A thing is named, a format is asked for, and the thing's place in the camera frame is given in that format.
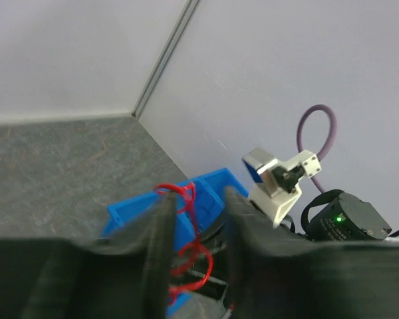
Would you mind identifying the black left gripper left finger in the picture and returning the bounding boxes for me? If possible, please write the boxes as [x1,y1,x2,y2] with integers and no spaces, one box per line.
[0,192,176,318]

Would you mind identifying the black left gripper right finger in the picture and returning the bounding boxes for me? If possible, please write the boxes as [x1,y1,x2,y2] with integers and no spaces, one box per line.
[223,187,399,318]

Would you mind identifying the red wire bundle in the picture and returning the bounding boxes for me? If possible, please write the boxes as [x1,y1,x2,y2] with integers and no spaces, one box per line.
[152,181,215,306]

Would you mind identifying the blue plastic bin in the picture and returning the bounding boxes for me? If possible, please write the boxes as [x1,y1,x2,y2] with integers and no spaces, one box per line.
[102,168,248,317]

